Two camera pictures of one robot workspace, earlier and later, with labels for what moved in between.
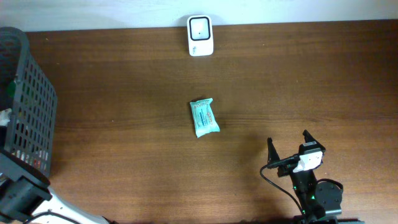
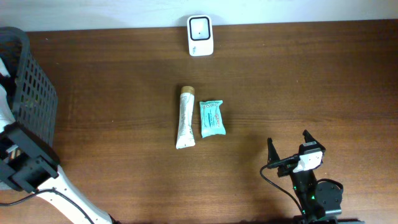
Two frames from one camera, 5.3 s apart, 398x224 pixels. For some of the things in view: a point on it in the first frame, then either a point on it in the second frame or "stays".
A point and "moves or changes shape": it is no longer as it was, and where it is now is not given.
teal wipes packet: [204, 120] moves or changes shape
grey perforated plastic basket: [28, 103] stays
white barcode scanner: [200, 35] stays
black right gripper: [273, 155] stays
